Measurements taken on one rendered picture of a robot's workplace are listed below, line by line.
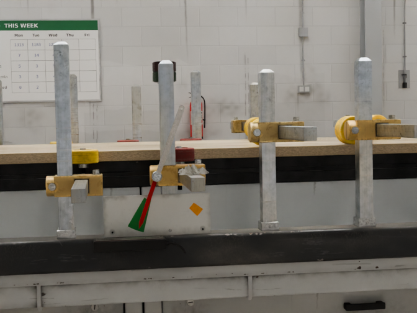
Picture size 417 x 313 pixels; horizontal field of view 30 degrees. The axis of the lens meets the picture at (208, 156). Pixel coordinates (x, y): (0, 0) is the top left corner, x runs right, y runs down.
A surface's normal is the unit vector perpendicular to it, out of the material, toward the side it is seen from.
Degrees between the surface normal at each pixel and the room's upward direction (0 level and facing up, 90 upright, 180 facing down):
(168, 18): 90
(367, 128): 90
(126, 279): 90
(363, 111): 90
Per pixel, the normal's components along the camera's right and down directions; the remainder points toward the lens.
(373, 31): 0.13, 0.05
